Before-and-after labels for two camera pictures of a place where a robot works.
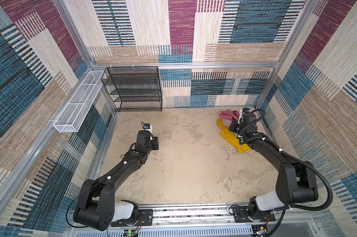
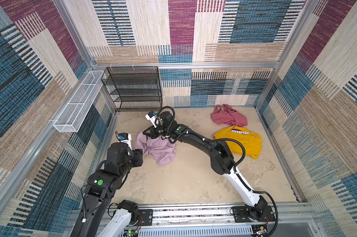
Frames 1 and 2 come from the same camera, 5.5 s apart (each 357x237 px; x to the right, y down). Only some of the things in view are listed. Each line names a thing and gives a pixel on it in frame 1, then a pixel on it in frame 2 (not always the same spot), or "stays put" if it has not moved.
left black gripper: [154, 141] to [138, 156]
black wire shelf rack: [134, 88] stays put
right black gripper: [233, 123] to [153, 134]
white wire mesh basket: [71, 113] stays put
